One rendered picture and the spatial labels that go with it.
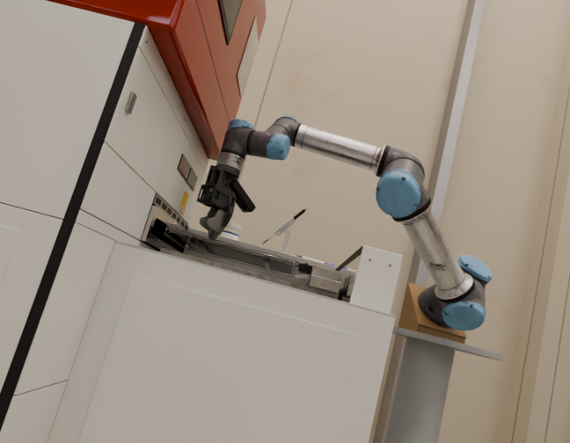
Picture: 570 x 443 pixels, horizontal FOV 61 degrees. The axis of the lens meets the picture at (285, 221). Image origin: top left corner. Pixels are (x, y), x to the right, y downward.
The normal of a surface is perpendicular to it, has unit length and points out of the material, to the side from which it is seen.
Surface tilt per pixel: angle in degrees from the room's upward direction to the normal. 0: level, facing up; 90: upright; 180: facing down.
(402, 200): 128
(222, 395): 90
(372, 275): 90
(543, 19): 90
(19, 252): 90
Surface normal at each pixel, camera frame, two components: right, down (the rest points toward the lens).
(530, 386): -0.93, -0.29
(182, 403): 0.01, -0.19
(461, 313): -0.26, 0.59
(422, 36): 0.24, -0.12
